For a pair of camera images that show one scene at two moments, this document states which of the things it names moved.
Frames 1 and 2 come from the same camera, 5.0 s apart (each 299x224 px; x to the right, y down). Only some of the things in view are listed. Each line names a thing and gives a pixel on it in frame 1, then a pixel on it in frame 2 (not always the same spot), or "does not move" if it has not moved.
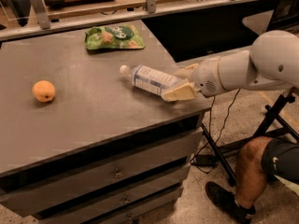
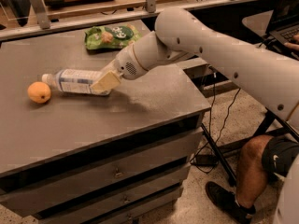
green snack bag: [121, 36] does not move
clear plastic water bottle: [148, 79] -> [75, 81]
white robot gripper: [206, 76] -> [125, 63]
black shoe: [226, 202] does not move
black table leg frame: [263, 132] does not move
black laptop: [286, 10] does not move
